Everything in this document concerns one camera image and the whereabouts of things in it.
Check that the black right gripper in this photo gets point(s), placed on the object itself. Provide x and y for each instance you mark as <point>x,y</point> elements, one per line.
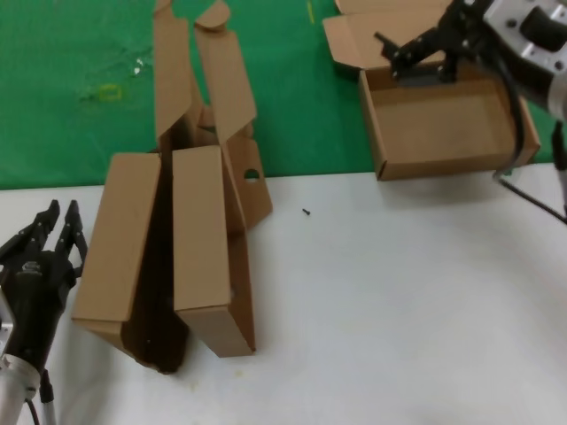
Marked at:
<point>465,26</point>

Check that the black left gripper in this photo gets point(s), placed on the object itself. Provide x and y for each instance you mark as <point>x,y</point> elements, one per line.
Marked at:
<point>33,301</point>

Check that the brown cardboard box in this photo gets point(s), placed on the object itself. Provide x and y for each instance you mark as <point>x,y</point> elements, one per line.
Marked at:
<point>438,124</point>
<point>119,239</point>
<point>199,230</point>

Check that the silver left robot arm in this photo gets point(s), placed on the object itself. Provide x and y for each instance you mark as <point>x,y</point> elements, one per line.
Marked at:
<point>13,376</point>

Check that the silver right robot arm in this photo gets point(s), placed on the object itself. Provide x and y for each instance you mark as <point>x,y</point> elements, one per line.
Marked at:
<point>545,88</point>

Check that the yellow tape strip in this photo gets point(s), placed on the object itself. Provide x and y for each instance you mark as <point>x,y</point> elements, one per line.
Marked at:
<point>311,11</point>

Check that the green cloth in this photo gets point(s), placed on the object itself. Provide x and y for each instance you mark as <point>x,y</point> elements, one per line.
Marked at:
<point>301,110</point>

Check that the yellow tape outline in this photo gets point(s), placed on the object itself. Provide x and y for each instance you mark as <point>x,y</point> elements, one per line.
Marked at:
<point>110,93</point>

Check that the white tape scrap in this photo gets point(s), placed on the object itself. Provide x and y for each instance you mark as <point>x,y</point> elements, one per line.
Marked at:
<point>139,66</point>

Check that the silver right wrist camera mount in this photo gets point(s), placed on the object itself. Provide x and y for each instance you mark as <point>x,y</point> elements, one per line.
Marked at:
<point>509,22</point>

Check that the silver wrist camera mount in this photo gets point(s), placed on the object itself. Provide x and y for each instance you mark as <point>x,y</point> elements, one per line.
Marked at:
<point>509,22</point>
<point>3,319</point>

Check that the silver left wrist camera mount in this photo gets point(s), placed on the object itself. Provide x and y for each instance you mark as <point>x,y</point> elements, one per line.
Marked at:
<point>3,319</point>

